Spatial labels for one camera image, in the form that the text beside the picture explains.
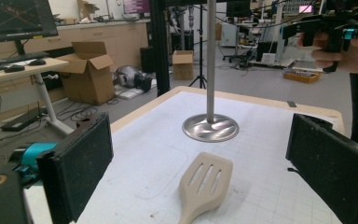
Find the black tripod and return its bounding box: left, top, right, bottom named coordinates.
left=188, top=4, right=208, bottom=90

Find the white foam board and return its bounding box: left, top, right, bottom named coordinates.
left=115, top=78, right=158, bottom=101

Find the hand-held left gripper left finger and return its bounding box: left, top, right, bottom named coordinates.
left=36, top=111, right=115, bottom=224

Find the grey rounded machine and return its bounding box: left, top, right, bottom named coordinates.
left=115, top=64, right=153, bottom=93

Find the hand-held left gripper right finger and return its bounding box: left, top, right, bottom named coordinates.
left=284, top=112, right=358, bottom=224

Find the black flat box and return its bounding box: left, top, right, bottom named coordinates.
left=0, top=106, right=48, bottom=133

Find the white grid mat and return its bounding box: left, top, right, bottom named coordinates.
left=24, top=91, right=344, bottom=224

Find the black computer monitor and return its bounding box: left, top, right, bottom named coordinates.
left=0, top=0, right=59, bottom=57

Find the large open cardboard box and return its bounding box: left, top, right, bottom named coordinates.
left=55, top=41, right=117, bottom=106

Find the black metal frame post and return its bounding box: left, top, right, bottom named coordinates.
left=149, top=0, right=172, bottom=97

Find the small cardboard box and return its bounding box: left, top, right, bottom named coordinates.
left=172, top=49, right=195, bottom=81

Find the yellow tray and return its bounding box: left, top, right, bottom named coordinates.
left=282, top=68, right=322, bottom=84

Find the white-legged office desk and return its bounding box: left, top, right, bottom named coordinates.
left=0, top=57, right=74, bottom=135

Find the pink lit screen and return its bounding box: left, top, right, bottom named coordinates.
left=123, top=0, right=152, bottom=15

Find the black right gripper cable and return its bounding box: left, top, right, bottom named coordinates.
left=349, top=73, right=358, bottom=145

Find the beige slotted spatula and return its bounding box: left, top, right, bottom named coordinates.
left=177, top=151, right=234, bottom=224

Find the black cabinet box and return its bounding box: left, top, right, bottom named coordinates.
left=139, top=46, right=157, bottom=75

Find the silver metal utensil rack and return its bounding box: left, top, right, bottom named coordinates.
left=181, top=0, right=241, bottom=144

